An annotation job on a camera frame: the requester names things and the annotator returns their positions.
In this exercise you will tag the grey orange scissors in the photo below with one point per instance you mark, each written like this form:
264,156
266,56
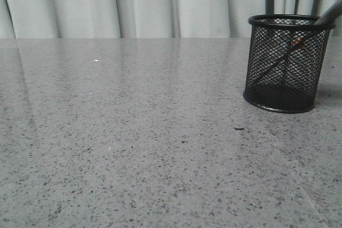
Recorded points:
328,17

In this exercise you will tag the black mesh pen bucket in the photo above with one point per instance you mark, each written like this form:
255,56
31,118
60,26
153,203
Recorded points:
285,60

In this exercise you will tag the light grey curtain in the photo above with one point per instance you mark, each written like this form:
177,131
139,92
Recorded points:
142,18

